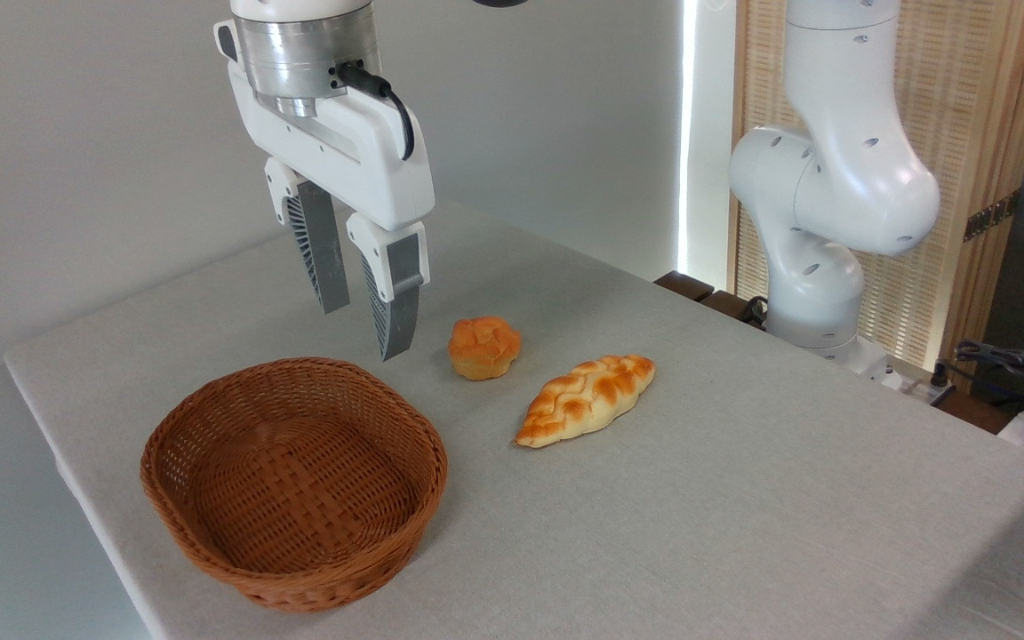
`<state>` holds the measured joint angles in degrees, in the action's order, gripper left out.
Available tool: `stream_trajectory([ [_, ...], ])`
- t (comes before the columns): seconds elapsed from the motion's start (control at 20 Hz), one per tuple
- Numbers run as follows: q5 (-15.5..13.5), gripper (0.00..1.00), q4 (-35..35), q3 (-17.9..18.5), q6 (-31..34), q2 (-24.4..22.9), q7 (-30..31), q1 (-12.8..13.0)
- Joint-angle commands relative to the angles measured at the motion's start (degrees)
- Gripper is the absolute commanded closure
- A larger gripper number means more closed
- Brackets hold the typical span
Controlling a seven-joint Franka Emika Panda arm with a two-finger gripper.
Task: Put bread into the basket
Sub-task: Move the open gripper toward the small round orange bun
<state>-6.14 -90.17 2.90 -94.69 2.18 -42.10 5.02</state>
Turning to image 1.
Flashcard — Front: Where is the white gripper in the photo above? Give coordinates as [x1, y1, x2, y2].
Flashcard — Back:
[213, 20, 436, 363]

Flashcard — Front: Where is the round golden bread bun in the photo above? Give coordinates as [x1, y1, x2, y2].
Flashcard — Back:
[448, 316, 523, 382]

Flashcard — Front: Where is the brown wicker basket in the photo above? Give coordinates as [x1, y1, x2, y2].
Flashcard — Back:
[140, 356, 450, 613]

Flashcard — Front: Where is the long braided bread loaf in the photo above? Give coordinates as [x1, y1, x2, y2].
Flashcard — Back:
[514, 354, 658, 450]

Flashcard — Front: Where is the dark brown wooden board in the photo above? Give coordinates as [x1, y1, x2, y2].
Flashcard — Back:
[653, 270, 766, 331]

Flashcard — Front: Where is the grey tablecloth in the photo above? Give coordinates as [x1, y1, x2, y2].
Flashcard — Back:
[3, 200, 1024, 640]

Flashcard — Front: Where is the brass hinge on screen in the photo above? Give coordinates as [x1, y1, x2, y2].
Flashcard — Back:
[963, 189, 1021, 243]

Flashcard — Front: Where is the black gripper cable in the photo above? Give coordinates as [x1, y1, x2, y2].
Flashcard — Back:
[333, 60, 416, 162]

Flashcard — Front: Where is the black cable bundle with clamp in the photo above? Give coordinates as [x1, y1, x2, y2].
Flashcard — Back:
[954, 340, 1024, 420]

